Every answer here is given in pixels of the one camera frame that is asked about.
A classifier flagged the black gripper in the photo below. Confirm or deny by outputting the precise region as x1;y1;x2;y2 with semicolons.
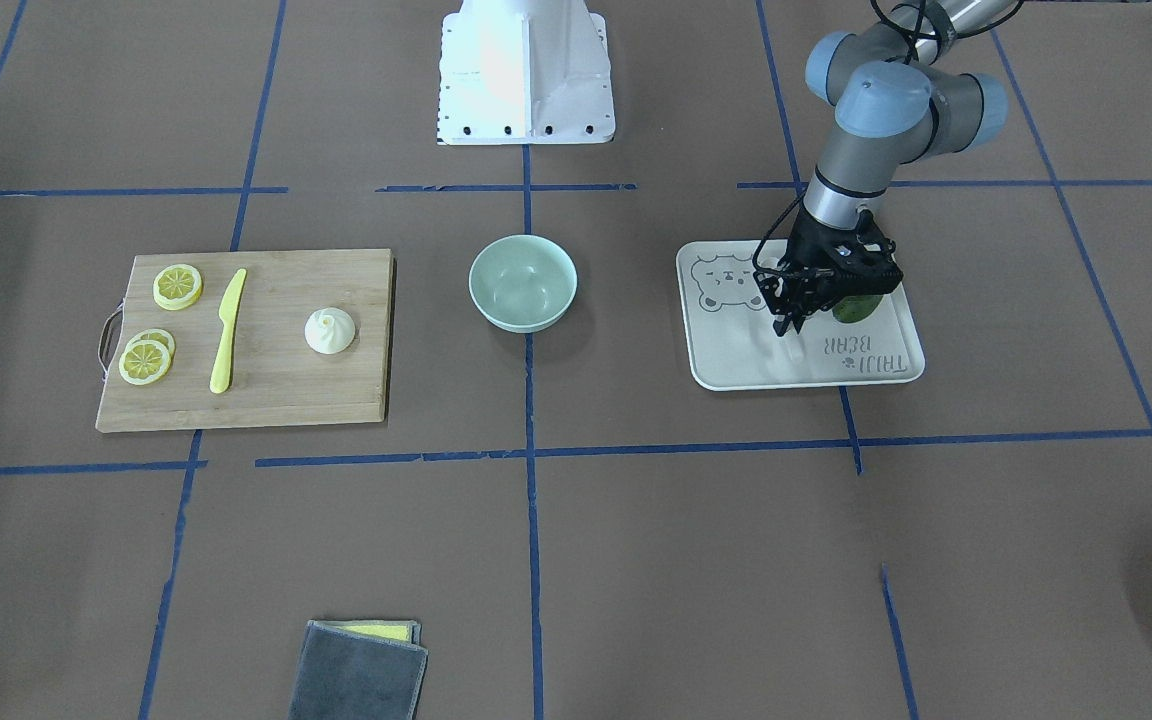
755;210;904;338

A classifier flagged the white plastic spoon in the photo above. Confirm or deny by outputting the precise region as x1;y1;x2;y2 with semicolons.
755;263;806;363

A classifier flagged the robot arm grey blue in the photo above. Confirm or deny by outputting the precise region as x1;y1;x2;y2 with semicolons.
751;1;1021;336

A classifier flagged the green ceramic bowl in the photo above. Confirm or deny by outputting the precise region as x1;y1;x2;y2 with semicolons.
468;234;579;334

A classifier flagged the white bear tray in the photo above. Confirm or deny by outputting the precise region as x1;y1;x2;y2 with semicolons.
676;240;925;391

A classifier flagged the bamboo cutting board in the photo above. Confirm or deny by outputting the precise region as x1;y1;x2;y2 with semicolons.
94;249;396;433

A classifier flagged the yellow sponge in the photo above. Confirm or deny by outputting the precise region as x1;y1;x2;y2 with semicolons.
321;619;420;644

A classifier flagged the yellow plastic knife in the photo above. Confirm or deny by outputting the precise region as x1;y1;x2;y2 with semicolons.
207;268;247;395

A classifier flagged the grey folded cloth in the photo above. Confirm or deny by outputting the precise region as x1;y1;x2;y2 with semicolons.
287;619;429;719

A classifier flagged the lemon slice upper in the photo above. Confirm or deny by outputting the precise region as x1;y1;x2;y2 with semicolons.
152;263;204;311

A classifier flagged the lemon slice lower bottom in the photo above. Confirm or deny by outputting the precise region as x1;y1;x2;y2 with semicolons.
127;328;177;355

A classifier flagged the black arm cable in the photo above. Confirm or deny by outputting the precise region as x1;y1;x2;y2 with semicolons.
755;0;947;291

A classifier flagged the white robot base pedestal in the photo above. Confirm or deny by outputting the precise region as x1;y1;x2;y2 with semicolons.
435;1;617;146

